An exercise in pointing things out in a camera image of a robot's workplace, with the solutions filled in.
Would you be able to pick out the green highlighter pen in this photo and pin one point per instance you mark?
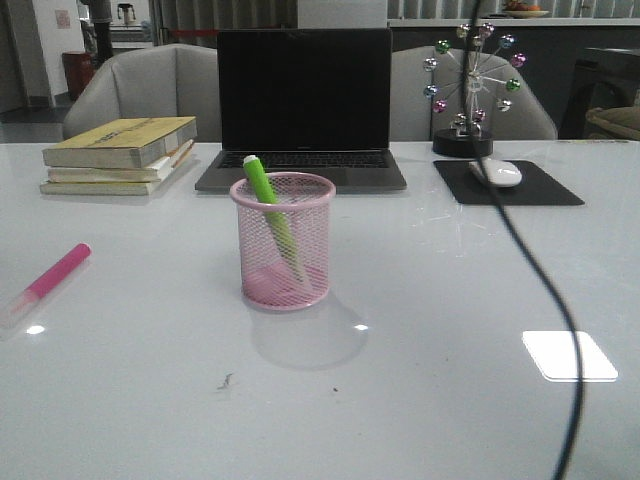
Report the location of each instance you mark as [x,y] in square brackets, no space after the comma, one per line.
[276,220]

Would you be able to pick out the pink highlighter pen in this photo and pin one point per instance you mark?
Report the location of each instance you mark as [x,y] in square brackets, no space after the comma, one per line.
[15,310]

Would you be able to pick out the pink mesh pen holder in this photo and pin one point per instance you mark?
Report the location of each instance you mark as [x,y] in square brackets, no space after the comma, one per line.
[267,281]

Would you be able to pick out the grey open laptop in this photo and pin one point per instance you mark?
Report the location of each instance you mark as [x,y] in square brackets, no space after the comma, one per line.
[306,100]

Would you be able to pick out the middle cream book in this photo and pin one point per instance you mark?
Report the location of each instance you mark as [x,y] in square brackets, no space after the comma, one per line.
[157,171]

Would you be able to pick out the right grey armchair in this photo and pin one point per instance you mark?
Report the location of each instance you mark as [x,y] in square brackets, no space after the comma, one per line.
[411,118]

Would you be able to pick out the grey armchair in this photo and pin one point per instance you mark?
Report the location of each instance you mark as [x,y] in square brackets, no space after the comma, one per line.
[411,118]
[163,81]

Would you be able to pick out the white computer mouse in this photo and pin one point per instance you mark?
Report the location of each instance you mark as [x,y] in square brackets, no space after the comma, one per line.
[499,173]

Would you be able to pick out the ferris wheel desk ornament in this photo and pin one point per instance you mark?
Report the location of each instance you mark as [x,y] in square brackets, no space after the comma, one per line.
[475,91]

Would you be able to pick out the top yellow book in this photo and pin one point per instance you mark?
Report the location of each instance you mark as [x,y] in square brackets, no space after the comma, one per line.
[128,143]

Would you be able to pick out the yellow book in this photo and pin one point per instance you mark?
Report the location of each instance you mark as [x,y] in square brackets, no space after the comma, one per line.
[128,143]
[113,188]

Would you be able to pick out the left grey armchair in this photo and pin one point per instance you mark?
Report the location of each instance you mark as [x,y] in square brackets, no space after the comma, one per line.
[163,81]

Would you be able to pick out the black mouse pad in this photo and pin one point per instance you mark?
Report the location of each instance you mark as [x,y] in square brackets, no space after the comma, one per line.
[537,187]

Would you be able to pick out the white box behind laptop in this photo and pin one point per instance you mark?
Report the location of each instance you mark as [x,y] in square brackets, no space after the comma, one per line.
[342,13]

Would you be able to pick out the bottom yellow book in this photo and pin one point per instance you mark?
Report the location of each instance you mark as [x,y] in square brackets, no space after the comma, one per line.
[113,188]

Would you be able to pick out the red trash bin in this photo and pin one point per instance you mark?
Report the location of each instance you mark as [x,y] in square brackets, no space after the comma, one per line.
[78,70]

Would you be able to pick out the fruit bowl on counter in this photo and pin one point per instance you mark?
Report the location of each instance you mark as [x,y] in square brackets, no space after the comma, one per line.
[523,9]

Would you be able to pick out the person standing in background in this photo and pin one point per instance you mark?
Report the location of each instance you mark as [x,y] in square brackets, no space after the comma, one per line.
[100,14]

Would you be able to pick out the beige cushion at right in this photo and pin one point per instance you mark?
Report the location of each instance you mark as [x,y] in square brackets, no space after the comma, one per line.
[622,122]

